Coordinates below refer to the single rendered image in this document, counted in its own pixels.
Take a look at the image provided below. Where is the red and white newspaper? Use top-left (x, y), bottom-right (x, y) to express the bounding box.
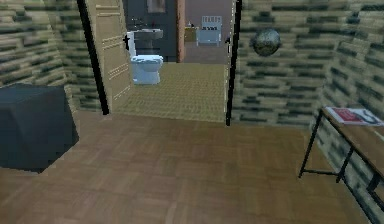
top-left (324, 106), bottom-right (384, 127)

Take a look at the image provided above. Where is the white toilet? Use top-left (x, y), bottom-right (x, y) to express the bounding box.
top-left (126, 30), bottom-right (165, 86)

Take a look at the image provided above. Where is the white slatted chair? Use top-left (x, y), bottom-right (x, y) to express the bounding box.
top-left (195, 15), bottom-right (223, 48)

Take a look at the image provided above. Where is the beige panelled room door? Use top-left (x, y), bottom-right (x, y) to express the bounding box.
top-left (85, 0), bottom-right (135, 114)

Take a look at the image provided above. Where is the dark grey block furniture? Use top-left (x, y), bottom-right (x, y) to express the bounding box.
top-left (0, 83), bottom-right (80, 174)

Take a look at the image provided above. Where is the wooden table with black legs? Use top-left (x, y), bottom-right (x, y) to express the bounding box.
top-left (298, 107), bottom-right (384, 213)

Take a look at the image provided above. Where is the grey pedestal sink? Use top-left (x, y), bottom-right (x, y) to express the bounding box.
top-left (133, 27), bottom-right (164, 57)

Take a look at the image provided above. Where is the round speckled wall ornament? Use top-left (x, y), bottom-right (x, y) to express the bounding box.
top-left (251, 28), bottom-right (282, 57)

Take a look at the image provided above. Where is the framed wall picture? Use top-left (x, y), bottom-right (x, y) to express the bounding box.
top-left (146, 0), bottom-right (167, 14)

